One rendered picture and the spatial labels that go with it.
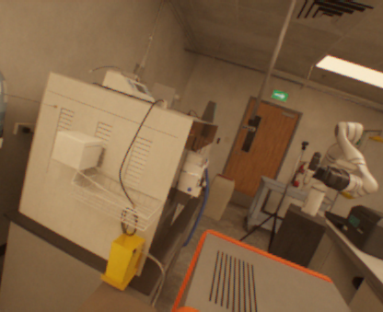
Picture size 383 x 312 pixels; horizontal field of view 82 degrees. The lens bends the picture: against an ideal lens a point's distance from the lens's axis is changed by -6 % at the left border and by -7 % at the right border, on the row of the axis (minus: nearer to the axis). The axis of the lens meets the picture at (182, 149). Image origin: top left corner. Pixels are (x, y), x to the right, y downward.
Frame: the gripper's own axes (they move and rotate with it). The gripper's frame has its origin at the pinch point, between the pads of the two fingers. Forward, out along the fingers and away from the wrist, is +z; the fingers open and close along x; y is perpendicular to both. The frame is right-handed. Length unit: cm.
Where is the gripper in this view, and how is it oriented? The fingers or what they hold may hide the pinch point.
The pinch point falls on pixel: (311, 163)
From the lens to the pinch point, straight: 85.6
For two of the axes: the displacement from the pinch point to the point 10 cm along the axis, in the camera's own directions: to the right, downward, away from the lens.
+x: -3.4, -2.7, 9.0
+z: -8.9, -2.4, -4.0
